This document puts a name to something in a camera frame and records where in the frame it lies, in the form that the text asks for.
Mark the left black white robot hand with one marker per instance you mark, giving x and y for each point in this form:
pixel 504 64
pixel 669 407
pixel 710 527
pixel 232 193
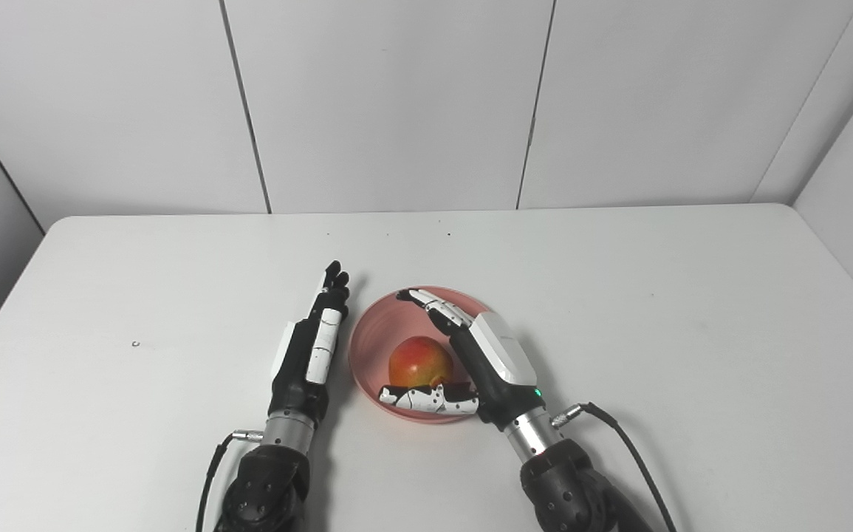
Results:
pixel 297 369

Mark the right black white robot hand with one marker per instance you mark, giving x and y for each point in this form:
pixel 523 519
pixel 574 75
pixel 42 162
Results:
pixel 492 362

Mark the pink round plate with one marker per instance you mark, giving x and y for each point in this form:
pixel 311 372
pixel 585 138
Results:
pixel 374 340

